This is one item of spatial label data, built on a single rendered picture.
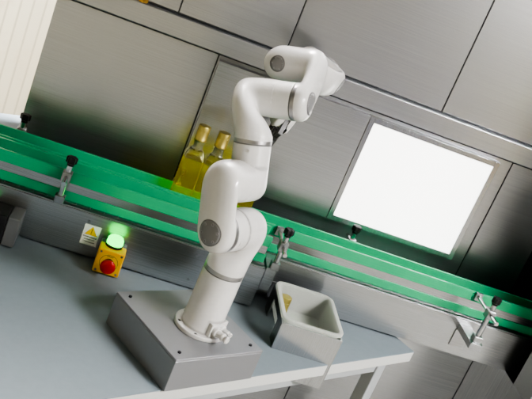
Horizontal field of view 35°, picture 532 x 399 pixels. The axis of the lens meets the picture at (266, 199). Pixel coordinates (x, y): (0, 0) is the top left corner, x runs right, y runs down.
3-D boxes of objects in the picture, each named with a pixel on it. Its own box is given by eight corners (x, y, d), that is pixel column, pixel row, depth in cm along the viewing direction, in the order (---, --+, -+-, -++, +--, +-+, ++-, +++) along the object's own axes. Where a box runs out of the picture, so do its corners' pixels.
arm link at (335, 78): (271, 68, 204) (298, 70, 223) (310, 100, 201) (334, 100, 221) (291, 39, 201) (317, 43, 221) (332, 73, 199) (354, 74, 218)
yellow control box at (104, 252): (119, 267, 225) (127, 244, 222) (116, 280, 218) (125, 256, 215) (93, 260, 223) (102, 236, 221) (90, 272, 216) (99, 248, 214)
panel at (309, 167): (449, 256, 265) (497, 161, 254) (451, 260, 262) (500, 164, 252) (180, 165, 247) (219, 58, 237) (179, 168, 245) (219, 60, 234)
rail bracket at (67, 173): (66, 203, 219) (81, 157, 215) (62, 214, 212) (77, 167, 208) (51, 198, 218) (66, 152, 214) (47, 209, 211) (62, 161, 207)
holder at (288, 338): (317, 313, 245) (327, 291, 243) (331, 366, 220) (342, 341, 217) (263, 297, 242) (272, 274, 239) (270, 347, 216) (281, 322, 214)
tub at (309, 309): (321, 321, 240) (332, 296, 238) (332, 365, 220) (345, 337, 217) (264, 304, 237) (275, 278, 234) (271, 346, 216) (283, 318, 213)
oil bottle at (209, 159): (200, 221, 241) (226, 154, 234) (200, 229, 236) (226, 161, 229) (181, 214, 240) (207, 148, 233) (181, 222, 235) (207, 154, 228)
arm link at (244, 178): (281, 146, 185) (237, 146, 171) (267, 252, 188) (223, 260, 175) (246, 140, 190) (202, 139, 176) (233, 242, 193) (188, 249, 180)
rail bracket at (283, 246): (275, 252, 239) (291, 214, 235) (280, 279, 223) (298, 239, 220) (265, 249, 238) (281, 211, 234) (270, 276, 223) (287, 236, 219)
